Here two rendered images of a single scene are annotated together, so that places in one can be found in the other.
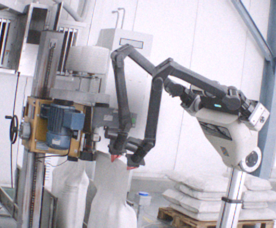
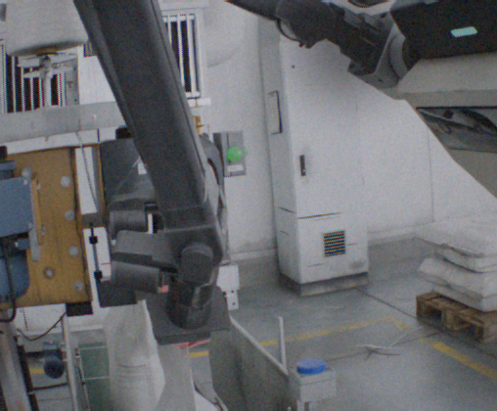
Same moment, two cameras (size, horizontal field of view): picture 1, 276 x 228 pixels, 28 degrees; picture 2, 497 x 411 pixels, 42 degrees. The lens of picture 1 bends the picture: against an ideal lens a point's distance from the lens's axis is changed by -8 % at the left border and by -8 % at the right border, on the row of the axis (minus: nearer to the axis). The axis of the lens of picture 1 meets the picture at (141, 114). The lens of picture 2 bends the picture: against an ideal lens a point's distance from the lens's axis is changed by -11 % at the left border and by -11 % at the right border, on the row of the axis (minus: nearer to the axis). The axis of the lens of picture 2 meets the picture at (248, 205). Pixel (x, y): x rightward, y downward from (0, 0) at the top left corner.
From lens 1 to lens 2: 2.22 m
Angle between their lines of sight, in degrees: 13
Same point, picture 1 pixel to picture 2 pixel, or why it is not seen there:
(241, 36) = not seen: outside the picture
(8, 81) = (84, 135)
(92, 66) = (28, 26)
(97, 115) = (115, 165)
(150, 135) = (180, 213)
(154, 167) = (403, 217)
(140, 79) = (343, 79)
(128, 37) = not seen: hidden behind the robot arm
